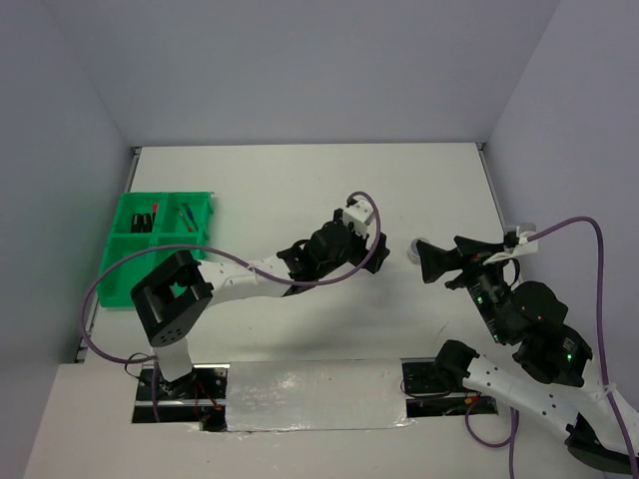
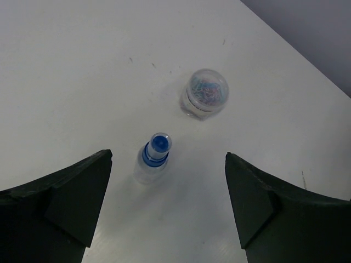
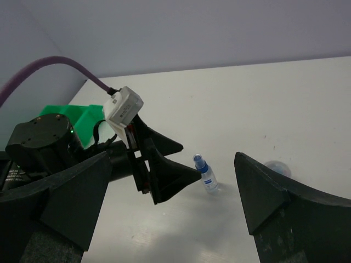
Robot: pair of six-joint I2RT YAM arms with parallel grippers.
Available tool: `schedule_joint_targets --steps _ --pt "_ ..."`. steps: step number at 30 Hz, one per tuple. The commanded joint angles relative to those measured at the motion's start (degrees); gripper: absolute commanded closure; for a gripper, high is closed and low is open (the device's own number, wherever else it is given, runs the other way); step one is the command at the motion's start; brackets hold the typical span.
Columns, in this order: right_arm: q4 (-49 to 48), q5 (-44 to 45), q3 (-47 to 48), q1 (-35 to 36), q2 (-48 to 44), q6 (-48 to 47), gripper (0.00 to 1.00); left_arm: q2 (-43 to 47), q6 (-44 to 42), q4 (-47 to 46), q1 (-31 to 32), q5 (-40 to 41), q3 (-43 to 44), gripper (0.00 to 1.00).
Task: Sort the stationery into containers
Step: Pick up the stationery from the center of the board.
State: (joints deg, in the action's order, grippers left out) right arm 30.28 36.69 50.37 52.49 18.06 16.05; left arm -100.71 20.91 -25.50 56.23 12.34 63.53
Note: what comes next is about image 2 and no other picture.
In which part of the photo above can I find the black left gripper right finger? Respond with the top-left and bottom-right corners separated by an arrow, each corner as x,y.
225,153 -> 350,262

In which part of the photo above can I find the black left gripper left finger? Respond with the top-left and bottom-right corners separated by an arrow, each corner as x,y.
1,150 -> 112,262

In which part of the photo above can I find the clear blue-capped glue bottle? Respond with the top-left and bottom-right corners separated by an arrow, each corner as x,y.
134,133 -> 172,185

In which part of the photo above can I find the clear tub of paperclips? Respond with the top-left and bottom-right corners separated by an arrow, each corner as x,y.
180,68 -> 229,120

